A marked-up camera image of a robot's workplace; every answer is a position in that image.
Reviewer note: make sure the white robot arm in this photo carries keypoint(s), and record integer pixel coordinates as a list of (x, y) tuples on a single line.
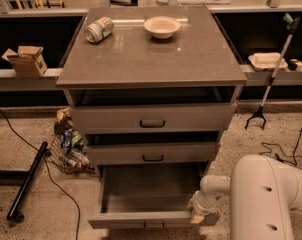
[(262, 193)]

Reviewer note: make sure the white takeout container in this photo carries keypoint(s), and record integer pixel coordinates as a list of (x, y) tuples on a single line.
[(266, 61)]

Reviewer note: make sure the wire basket with trash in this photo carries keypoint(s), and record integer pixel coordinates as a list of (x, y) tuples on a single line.
[(67, 150)]

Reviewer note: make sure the white paper bowl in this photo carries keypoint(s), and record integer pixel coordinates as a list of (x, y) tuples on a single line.
[(162, 27)]

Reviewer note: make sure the reacher grabber tool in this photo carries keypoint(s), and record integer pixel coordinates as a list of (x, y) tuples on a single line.
[(292, 24)]

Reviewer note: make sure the yellow tape measure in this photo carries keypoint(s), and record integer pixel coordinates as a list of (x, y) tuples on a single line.
[(294, 65)]

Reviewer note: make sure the small cardboard box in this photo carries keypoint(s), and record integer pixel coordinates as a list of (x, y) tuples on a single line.
[(28, 61)]

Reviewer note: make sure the grey drawer cabinet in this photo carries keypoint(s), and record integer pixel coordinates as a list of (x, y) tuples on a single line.
[(132, 68)]

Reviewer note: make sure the crushed soda can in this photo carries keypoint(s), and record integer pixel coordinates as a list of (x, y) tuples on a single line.
[(99, 29)]

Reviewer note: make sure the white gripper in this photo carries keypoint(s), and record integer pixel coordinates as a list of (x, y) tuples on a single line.
[(200, 207)]

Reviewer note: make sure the black metal tube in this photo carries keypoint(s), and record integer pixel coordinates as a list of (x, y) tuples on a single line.
[(14, 213)]

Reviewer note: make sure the grey drawer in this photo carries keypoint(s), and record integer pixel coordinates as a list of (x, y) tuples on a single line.
[(152, 153), (148, 196), (142, 119)]

